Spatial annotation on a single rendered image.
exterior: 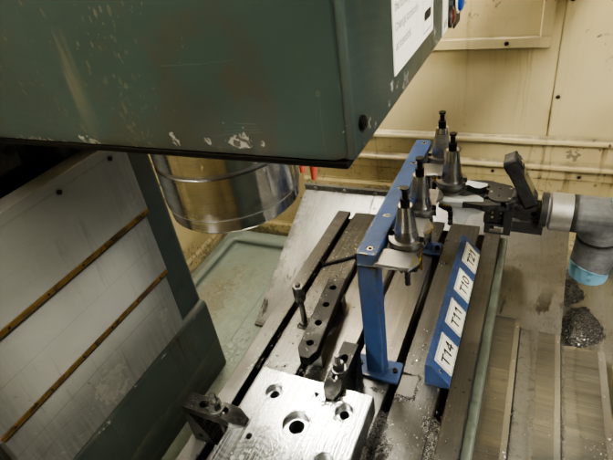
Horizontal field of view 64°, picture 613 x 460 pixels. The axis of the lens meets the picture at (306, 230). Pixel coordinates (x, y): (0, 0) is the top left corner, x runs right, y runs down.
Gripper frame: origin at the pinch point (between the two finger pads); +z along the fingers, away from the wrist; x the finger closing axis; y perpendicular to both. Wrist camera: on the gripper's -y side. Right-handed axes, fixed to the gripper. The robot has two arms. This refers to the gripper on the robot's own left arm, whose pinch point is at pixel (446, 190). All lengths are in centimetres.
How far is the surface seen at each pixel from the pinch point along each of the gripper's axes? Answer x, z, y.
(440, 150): 9.0, 3.2, -4.9
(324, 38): -64, -2, -47
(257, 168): -55, 10, -33
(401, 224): -23.7, 3.5, -6.2
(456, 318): -11.1, -5.5, 26.1
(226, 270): 27, 88, 63
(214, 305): 8, 81, 63
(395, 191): -7.2, 9.1, -2.8
